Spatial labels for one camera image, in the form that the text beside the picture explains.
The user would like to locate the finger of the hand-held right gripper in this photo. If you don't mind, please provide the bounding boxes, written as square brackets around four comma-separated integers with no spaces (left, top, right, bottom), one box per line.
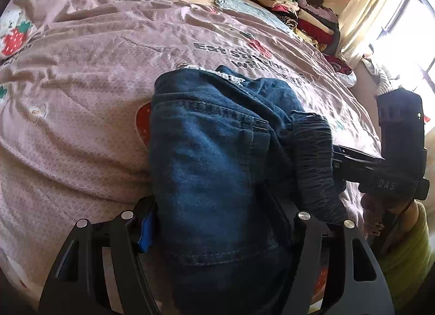
[331,145,385,184]

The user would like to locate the light blue lace cloth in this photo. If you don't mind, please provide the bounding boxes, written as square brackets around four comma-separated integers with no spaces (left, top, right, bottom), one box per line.
[204,0,293,34]

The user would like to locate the lime green fleece cloth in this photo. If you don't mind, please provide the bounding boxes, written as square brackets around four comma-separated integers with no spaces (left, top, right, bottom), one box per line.
[377,203,433,309]

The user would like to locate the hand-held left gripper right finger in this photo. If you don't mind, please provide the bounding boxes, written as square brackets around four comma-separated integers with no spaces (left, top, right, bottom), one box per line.
[272,196,395,315]

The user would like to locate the pile of folded clothes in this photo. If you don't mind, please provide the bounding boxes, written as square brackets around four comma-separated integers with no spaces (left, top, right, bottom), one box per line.
[256,0,342,55]

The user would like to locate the cream curtain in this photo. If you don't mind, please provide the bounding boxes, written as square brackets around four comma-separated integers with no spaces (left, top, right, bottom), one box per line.
[340,0,408,61]

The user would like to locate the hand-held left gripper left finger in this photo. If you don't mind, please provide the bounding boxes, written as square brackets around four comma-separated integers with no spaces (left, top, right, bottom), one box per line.
[37,196,160,315]

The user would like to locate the pink strawberry print blanket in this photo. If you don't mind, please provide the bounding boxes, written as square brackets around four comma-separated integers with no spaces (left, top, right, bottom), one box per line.
[0,0,384,305]

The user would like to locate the blue denim pants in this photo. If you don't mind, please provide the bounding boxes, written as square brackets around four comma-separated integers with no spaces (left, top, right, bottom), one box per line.
[148,65,349,315]

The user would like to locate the person's right hand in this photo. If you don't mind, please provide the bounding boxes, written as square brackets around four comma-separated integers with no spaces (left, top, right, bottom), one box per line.
[361,194,421,238]

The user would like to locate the white striped garment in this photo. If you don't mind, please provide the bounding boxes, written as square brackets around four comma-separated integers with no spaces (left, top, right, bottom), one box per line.
[362,53,406,98]

